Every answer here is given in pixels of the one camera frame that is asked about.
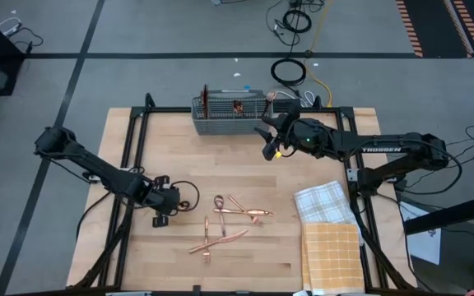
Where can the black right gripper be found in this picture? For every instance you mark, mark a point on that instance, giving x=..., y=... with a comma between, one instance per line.
x=307, y=137

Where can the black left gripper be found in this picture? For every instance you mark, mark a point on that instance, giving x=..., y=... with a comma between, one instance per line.
x=163, y=199

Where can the copper fork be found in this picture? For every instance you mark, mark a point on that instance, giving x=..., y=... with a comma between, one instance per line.
x=257, y=221
x=266, y=111
x=271, y=97

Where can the copper spoon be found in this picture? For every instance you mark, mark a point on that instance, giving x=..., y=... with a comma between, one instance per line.
x=241, y=107
x=235, y=107
x=219, y=201

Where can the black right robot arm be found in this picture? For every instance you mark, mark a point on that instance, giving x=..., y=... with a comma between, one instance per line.
x=418, y=150

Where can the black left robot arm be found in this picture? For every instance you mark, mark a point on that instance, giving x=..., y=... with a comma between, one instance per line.
x=97, y=168

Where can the grey plastic cutlery basket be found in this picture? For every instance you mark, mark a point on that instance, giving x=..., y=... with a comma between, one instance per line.
x=233, y=125

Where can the white plaid cloth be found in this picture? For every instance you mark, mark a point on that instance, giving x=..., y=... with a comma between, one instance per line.
x=323, y=205

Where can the orange plaid cloth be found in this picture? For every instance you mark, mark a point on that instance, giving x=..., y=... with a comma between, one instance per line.
x=331, y=259

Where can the white paper sheet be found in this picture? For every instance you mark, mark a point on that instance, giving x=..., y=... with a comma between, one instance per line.
x=424, y=242

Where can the black desk beam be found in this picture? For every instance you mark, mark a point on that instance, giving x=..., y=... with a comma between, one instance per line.
x=447, y=215

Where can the black mat orange stripes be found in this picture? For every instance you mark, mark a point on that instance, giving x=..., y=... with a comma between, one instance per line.
x=434, y=24

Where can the black aluminium table frame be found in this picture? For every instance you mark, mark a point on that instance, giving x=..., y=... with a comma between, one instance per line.
x=167, y=109

